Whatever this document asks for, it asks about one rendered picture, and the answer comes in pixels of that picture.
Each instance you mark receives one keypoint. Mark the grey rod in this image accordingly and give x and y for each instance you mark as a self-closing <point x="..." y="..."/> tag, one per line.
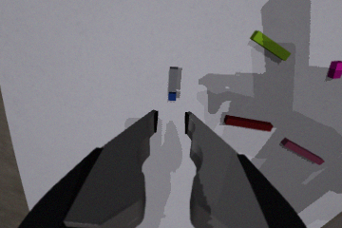
<point x="173" y="74"/>

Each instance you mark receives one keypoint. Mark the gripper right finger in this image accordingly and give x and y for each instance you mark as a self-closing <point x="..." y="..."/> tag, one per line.
<point x="229" y="191"/>

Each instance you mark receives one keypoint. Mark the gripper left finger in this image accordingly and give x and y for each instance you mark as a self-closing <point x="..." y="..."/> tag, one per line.
<point x="104" y="190"/>

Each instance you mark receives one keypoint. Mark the magenta rectangular block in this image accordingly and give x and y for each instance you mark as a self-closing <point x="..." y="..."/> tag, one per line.
<point x="335" y="70"/>

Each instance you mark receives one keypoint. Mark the dark red rod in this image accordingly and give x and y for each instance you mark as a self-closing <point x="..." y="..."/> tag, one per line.
<point x="249" y="123"/>

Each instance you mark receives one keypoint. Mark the dark pink rod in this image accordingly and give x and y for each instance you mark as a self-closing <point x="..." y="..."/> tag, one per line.
<point x="302" y="151"/>

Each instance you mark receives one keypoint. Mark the lime green rod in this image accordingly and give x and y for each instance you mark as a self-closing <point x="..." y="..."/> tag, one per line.
<point x="270" y="45"/>

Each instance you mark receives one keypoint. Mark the small blue cube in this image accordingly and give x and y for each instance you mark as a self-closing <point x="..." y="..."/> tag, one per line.
<point x="172" y="96"/>

